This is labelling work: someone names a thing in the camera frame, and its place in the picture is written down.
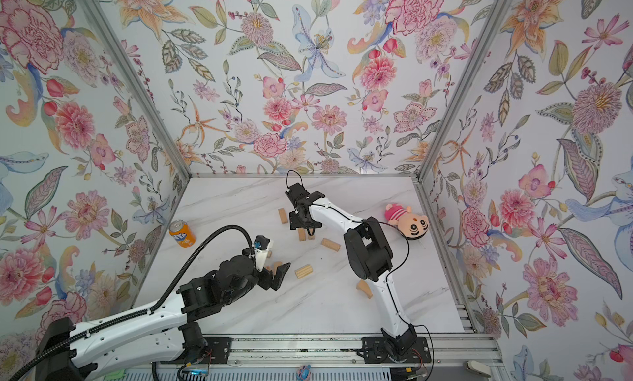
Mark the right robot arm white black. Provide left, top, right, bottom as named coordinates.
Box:
left=285, top=183, right=417, bottom=361

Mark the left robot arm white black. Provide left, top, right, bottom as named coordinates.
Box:
left=11, top=235, right=290, bottom=380

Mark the ridged wood block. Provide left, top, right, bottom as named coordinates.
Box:
left=294, top=265, right=313, bottom=280

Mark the curved wood block right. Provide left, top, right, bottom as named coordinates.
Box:
left=356, top=280, right=374, bottom=300

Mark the orange soda can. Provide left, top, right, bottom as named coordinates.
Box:
left=168, top=220, right=196, bottom=248

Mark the pink plush doll toy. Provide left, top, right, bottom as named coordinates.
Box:
left=385, top=204, right=430, bottom=240

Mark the white object bottom right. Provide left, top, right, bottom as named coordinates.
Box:
left=464, top=361, right=492, bottom=379

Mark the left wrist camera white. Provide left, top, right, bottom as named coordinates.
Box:
left=253, top=234, right=274, bottom=271

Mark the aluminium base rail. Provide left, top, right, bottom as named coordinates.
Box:
left=147, top=333, right=505, bottom=370

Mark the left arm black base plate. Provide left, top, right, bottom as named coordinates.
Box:
left=174, top=337, right=233, bottom=365

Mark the small colourful object on rail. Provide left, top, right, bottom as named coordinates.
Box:
left=296, top=365, right=312, bottom=381

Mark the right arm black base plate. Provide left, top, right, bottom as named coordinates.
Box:
left=357, top=337, right=432, bottom=365

